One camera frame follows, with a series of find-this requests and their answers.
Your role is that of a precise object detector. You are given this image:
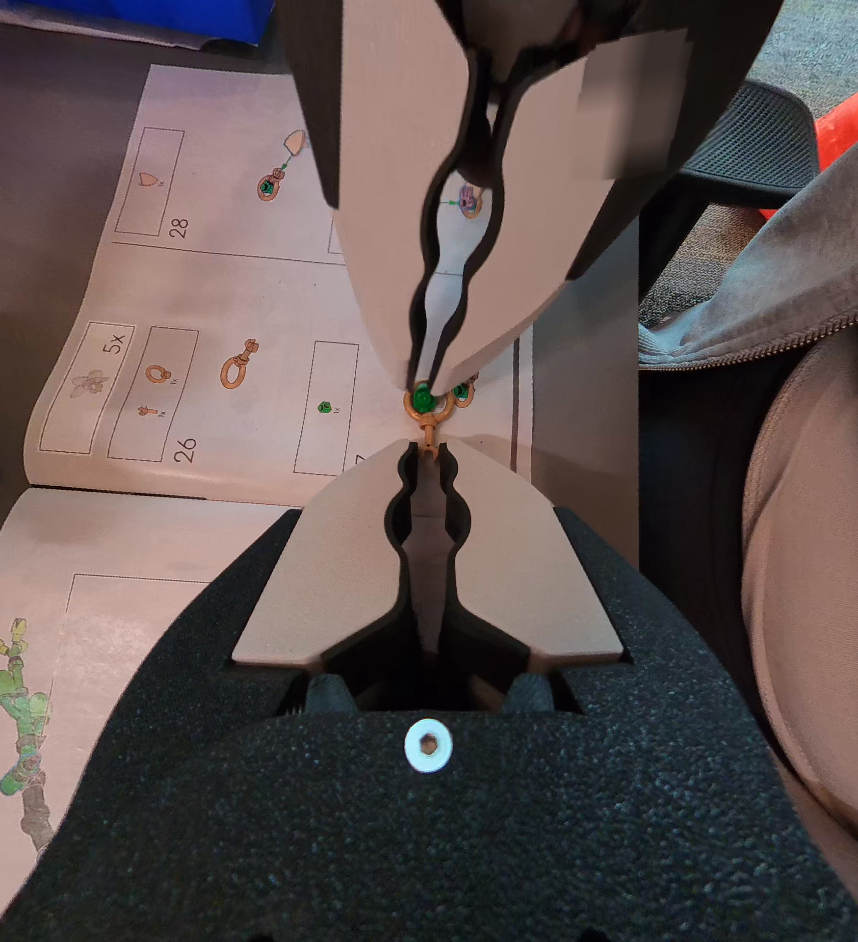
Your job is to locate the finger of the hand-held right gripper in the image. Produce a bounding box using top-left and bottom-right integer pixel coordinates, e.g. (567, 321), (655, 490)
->
(339, 0), (490, 393)
(427, 37), (623, 396)

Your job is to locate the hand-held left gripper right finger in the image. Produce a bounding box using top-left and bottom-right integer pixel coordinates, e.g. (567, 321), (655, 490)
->
(438, 439), (625, 672)

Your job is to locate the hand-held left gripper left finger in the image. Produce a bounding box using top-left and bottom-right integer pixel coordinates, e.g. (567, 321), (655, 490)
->
(232, 439), (416, 672)

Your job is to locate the tan ring toy piece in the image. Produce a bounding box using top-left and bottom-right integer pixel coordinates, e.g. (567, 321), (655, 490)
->
(402, 383), (451, 465)

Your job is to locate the black mesh office chair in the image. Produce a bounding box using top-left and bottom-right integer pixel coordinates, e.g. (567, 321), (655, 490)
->
(638, 79), (820, 329)

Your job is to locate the building instruction booklet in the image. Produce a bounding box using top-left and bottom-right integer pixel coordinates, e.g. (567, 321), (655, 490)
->
(0, 65), (534, 942)

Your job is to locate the person's grey zip jacket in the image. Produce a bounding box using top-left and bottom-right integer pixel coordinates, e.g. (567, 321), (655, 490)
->
(638, 110), (858, 370)

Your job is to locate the blue plastic bin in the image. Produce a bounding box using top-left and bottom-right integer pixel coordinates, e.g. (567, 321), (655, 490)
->
(0, 0), (277, 50)

